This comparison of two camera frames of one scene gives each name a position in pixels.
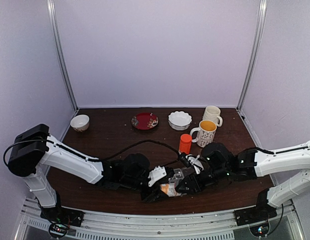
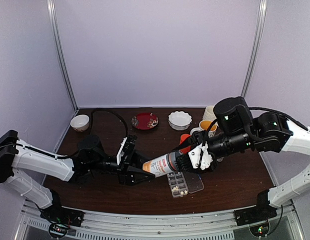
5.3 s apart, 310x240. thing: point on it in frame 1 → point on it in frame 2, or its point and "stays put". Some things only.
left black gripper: x=151 y=196 → x=124 y=174
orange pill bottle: x=185 y=143 stays put
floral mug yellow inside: x=206 y=133 stays put
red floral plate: x=144 y=121 stays put
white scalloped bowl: x=180 y=120 stays put
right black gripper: x=189 y=180 → x=190 y=141
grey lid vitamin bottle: x=170 y=188 → x=162 y=164
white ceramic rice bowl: x=80 y=123 stays put
